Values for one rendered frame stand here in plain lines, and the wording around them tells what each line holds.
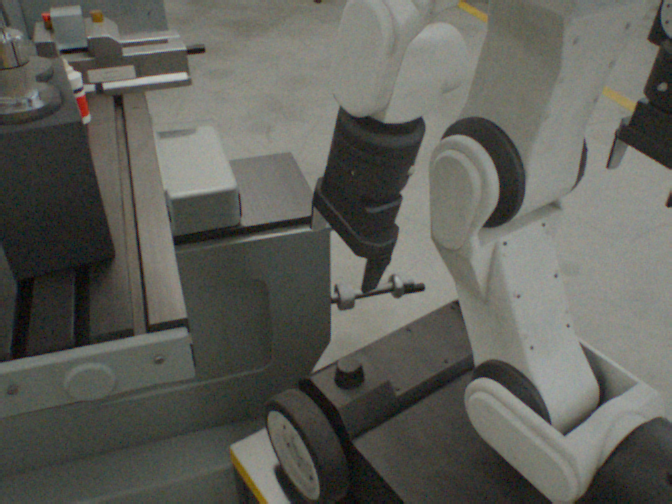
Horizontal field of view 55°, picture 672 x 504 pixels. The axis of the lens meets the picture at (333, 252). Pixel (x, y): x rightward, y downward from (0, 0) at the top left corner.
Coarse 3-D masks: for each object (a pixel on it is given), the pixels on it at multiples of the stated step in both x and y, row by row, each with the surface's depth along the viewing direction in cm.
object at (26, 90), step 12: (24, 48) 69; (0, 60) 67; (12, 60) 68; (24, 60) 69; (0, 72) 68; (12, 72) 68; (24, 72) 69; (0, 84) 69; (12, 84) 69; (24, 84) 70; (36, 84) 72; (0, 96) 70; (12, 96) 70; (24, 96) 70; (36, 96) 72
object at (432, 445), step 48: (384, 336) 119; (432, 336) 118; (336, 384) 106; (384, 384) 107; (432, 384) 110; (336, 432) 106; (384, 432) 104; (432, 432) 104; (384, 480) 97; (432, 480) 97; (480, 480) 97; (528, 480) 97; (624, 480) 79
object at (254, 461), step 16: (240, 448) 121; (256, 448) 121; (272, 448) 121; (240, 464) 119; (256, 464) 119; (272, 464) 119; (240, 480) 124; (256, 480) 116; (272, 480) 116; (288, 480) 116; (240, 496) 129; (256, 496) 118; (272, 496) 113; (288, 496) 113; (352, 496) 113
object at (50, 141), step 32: (32, 64) 80; (64, 96) 75; (0, 128) 69; (32, 128) 69; (64, 128) 70; (0, 160) 69; (32, 160) 70; (64, 160) 72; (0, 192) 71; (32, 192) 72; (64, 192) 74; (96, 192) 76; (0, 224) 73; (32, 224) 74; (64, 224) 76; (96, 224) 78; (32, 256) 77; (64, 256) 78; (96, 256) 80
